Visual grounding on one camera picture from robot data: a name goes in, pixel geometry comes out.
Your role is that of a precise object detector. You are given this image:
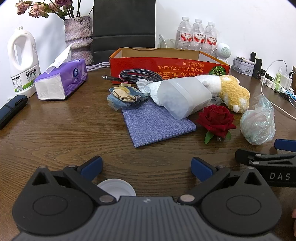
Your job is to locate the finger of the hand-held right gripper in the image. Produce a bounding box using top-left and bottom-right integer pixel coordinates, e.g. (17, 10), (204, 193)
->
(275, 138), (296, 153)
(235, 149), (296, 166)

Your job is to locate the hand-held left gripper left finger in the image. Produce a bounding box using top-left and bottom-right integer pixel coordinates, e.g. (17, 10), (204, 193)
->
(31, 156), (116, 205)

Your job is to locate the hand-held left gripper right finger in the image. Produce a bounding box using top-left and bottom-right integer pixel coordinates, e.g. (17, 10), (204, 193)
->
(178, 157), (267, 205)

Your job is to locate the white plastic cap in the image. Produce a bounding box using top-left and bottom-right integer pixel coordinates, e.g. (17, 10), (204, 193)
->
(97, 179), (136, 202)

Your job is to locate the clear plastic bag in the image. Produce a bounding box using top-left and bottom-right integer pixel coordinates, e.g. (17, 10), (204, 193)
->
(240, 95), (276, 145)

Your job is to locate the red rose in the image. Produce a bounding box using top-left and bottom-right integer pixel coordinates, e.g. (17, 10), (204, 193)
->
(196, 104), (237, 144)

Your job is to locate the blue fabric pouch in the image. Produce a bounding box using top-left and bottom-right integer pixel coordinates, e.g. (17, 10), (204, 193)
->
(122, 98), (197, 149)

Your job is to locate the yellow white plush toy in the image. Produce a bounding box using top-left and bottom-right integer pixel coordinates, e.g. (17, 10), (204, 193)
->
(196, 75), (250, 113)

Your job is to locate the translucent plastic container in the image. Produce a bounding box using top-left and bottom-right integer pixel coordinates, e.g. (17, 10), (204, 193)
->
(157, 77), (213, 120)

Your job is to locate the snack packet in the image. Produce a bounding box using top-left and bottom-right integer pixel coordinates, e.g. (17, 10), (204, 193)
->
(107, 84), (149, 111)

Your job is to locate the white tissue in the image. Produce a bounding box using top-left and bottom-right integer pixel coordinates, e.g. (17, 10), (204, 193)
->
(136, 79), (167, 105)

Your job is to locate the braided charging cable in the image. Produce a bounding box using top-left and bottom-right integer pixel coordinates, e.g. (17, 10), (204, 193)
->
(101, 69), (163, 85)

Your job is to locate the orange cardboard box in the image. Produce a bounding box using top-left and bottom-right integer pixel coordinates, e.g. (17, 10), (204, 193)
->
(109, 47), (231, 84)

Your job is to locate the pile of small clips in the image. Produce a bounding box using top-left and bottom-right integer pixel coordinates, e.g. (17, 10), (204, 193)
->
(275, 88), (296, 100)

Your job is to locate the white charger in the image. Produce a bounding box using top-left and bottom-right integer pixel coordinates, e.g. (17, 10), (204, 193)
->
(281, 72), (295, 89)

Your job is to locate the white power strip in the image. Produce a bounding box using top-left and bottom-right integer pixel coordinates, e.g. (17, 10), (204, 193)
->
(260, 75), (285, 91)

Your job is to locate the green liquid bottle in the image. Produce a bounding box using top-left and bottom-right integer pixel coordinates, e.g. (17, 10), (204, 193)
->
(275, 67), (284, 84)

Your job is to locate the grey tin box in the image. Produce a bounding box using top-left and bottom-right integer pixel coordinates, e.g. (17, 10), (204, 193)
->
(232, 56), (255, 77)

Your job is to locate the purple tissue pack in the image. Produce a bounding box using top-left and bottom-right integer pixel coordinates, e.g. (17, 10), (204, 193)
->
(34, 44), (89, 100)

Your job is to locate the dark blue case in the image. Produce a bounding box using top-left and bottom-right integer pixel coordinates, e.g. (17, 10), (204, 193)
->
(0, 95), (28, 130)

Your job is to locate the white robot speaker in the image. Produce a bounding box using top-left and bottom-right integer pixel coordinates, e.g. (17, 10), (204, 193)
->
(214, 43), (232, 65)

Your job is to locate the white detergent jug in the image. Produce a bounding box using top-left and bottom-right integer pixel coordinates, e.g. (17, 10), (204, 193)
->
(7, 27), (41, 98)

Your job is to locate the clear water bottle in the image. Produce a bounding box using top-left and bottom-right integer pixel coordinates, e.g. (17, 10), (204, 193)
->
(192, 19), (206, 52)
(177, 17), (193, 50)
(205, 22), (218, 55)

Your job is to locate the glass cup with spoon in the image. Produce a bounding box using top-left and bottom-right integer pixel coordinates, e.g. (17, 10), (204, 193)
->
(159, 34), (178, 49)

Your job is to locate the black paper bag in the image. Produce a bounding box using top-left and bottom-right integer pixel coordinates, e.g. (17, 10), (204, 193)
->
(92, 0), (156, 66)

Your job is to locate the dried flower bouquet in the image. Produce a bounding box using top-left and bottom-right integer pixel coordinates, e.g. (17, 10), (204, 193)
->
(16, 0), (84, 22)

